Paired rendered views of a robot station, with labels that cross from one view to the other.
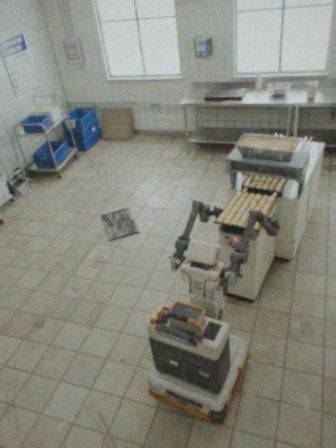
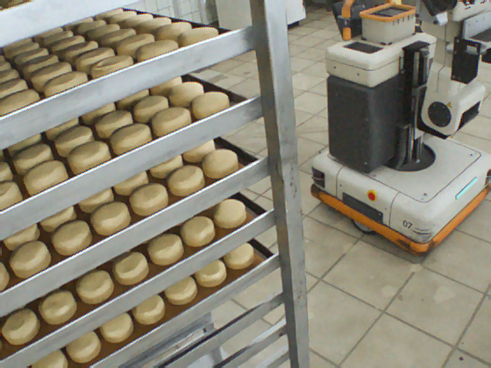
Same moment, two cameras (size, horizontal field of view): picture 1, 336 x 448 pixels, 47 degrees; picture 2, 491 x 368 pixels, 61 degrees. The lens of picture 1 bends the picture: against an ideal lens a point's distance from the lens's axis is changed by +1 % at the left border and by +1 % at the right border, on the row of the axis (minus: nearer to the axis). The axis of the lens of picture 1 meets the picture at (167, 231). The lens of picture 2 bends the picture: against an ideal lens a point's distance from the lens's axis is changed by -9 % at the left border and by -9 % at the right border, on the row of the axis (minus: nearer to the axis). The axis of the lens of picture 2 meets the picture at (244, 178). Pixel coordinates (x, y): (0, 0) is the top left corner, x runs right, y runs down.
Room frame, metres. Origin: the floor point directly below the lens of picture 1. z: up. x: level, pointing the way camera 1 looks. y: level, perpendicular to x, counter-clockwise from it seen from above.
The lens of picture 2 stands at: (1.88, -1.92, 1.38)
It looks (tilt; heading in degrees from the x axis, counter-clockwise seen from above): 33 degrees down; 114
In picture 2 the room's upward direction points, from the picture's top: 9 degrees counter-clockwise
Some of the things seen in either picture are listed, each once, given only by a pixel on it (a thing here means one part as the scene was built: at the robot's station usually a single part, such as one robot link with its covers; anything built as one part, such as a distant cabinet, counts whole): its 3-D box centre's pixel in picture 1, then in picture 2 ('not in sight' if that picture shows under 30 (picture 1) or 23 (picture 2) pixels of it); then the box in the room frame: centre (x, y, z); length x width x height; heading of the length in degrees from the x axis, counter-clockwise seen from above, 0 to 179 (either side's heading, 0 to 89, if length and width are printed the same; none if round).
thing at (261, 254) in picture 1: (249, 245); not in sight; (2.93, -0.78, 0.45); 0.70 x 0.34 x 0.90; 147
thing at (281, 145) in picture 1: (268, 146); not in sight; (3.36, -1.05, 1.28); 0.54 x 0.27 x 0.06; 57
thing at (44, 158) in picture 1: (51, 153); not in sight; (6.26, 1.76, 0.29); 0.56 x 0.38 x 0.20; 164
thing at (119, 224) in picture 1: (119, 223); not in sight; (4.27, 0.62, 0.02); 0.60 x 0.40 x 0.03; 13
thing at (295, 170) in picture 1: (266, 171); not in sight; (3.36, -1.05, 1.01); 0.72 x 0.33 x 0.34; 57
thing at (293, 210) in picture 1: (276, 197); not in sight; (3.76, -1.31, 0.42); 1.28 x 0.72 x 0.84; 147
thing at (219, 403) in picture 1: (199, 366); (402, 176); (1.87, -0.10, 0.16); 0.67 x 0.64 x 0.25; 148
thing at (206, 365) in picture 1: (191, 341); (392, 87); (1.79, -0.06, 0.59); 0.55 x 0.34 x 0.83; 58
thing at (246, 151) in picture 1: (267, 148); not in sight; (3.36, -1.05, 1.25); 0.56 x 0.29 x 0.14; 57
